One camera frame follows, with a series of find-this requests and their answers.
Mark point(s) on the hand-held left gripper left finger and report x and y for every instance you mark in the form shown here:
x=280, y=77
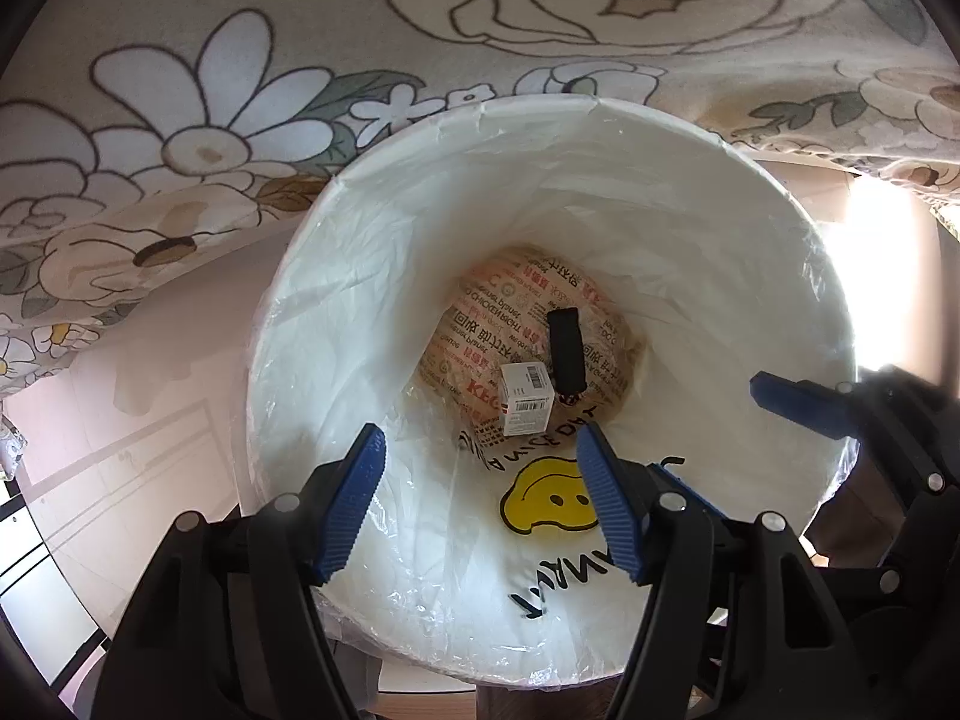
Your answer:
x=352, y=502

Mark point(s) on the cream floral bed sheet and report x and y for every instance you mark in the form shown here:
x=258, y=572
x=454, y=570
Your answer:
x=525, y=15

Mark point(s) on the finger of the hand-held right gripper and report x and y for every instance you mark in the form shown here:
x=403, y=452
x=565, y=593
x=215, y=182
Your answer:
x=889, y=582
x=787, y=397

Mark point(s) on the white bin with plastic liner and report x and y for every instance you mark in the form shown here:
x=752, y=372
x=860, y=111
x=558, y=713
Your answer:
x=551, y=502

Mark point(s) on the small white cardboard box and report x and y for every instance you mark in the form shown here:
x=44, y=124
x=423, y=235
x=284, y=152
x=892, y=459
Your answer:
x=525, y=397

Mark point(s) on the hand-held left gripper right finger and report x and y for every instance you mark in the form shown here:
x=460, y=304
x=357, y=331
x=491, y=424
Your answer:
x=611, y=510

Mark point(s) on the printed brown paper bag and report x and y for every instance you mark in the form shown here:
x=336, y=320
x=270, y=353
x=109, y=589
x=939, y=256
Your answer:
x=510, y=300

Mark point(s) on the black rectangular object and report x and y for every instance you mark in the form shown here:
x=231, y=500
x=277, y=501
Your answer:
x=564, y=349

